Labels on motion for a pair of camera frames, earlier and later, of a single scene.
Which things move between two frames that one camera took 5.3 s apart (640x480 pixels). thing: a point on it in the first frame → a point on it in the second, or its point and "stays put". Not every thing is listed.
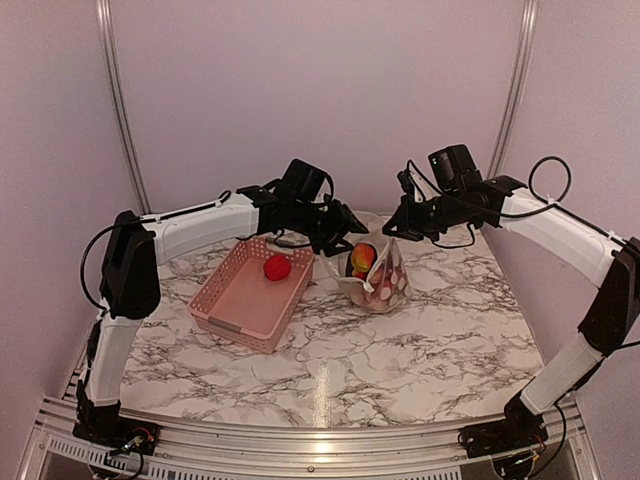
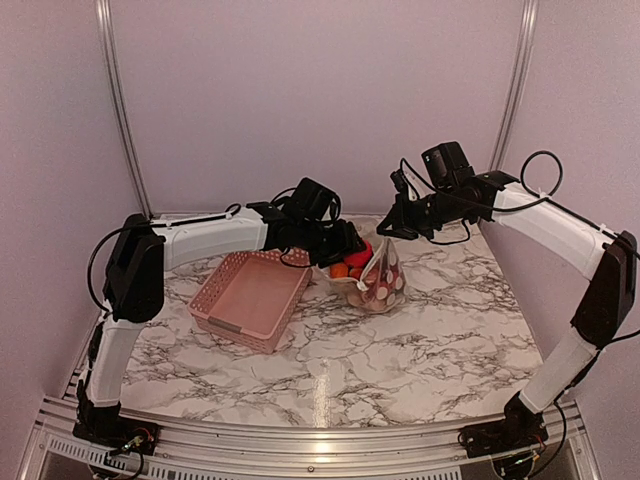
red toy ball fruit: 277,267 → 360,259
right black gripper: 407,227 stays put
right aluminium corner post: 516,91 stays put
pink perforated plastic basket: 251,295 stays put
